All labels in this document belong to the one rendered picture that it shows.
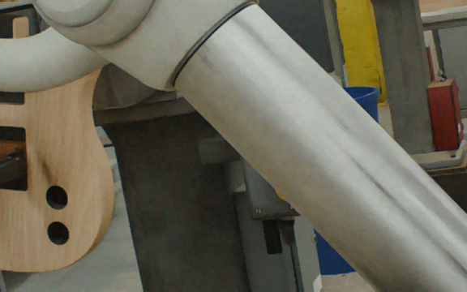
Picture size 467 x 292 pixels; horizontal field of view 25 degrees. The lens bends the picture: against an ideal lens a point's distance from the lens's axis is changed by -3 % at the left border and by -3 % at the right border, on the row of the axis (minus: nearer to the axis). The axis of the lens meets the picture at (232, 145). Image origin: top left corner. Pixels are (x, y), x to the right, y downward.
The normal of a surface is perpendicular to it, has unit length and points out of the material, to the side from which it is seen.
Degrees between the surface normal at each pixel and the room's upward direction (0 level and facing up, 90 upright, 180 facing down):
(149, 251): 90
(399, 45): 90
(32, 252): 89
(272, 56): 60
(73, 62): 119
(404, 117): 90
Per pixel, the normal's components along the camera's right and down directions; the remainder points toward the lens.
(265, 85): -0.04, -0.13
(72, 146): -0.29, 0.18
